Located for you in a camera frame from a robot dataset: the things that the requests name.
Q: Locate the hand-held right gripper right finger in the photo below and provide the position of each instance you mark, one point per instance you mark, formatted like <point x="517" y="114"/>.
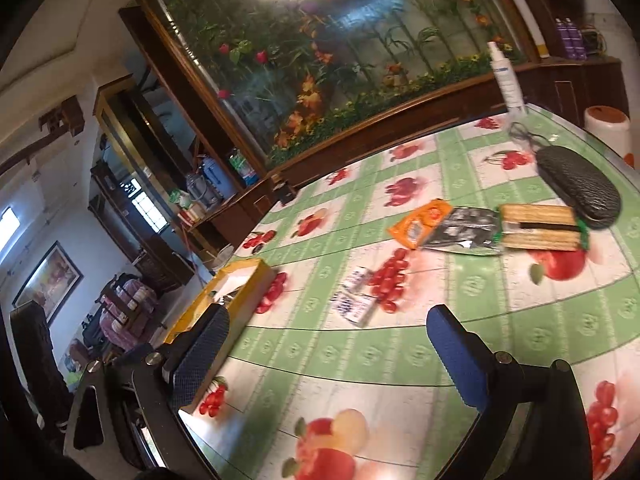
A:
<point x="460" y="360"/>

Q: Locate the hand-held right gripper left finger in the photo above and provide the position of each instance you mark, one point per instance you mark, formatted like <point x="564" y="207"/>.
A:
<point x="200" y="360"/>

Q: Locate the yellow tray with white inside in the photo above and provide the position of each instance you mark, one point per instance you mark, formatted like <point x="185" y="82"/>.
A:
<point x="250" y="282"/>

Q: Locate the small blue white packet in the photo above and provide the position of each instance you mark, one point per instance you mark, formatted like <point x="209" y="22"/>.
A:
<point x="361" y="280"/>
<point x="356" y="309"/>

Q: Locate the green fruit print tablecloth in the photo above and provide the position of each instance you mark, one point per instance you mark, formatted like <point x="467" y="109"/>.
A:
<point x="400" y="370"/>

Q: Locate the chair with striped cloth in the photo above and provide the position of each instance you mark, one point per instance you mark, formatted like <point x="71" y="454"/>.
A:
<point x="125" y="310"/>

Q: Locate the silver foil snack packet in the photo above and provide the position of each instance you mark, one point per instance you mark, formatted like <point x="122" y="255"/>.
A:
<point x="465" y="232"/>

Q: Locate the orange snack packet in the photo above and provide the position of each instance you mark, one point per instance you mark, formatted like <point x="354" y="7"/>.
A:
<point x="417" y="225"/>

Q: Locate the wooden side cabinet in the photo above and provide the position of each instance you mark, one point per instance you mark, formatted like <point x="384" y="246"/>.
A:
<point x="235" y="215"/>

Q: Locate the green white bag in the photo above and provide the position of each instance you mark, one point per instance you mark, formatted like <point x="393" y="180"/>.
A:
<point x="186" y="207"/>

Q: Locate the cracker packet with green ends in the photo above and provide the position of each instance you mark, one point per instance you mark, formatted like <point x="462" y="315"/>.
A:
<point x="542" y="217"/>

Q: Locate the grey thermos jug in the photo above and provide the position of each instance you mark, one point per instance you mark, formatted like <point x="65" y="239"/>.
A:
<point x="195" y="189"/>

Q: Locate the blue thermos flask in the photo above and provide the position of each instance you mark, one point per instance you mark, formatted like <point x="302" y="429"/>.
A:
<point x="212" y="176"/>

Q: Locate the green label plastic bottle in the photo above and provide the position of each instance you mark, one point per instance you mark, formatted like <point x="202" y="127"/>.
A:
<point x="243" y="166"/>

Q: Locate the black glasses case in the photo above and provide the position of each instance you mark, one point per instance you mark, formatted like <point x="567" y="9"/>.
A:
<point x="580" y="187"/>

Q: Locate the black eyeglasses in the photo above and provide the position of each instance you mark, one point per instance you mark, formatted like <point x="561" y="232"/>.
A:
<point x="522" y="132"/>

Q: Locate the white container with orange lid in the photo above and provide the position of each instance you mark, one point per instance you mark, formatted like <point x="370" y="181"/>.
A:
<point x="607" y="127"/>

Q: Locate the white spray bottle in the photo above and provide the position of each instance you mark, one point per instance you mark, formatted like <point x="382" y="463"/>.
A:
<point x="506" y="82"/>

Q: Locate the glass flower display cabinet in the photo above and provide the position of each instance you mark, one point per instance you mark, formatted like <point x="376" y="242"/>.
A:
<point x="350" y="60"/>

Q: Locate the purple bottle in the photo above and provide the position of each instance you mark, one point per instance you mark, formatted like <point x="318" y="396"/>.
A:
<point x="562" y="40"/>
<point x="576" y="40"/>

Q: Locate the white yellow pole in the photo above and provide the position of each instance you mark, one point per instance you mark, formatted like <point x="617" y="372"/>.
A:
<point x="527" y="12"/>

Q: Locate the framed wall painting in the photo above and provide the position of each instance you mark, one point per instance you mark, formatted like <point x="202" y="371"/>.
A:
<point x="47" y="280"/>

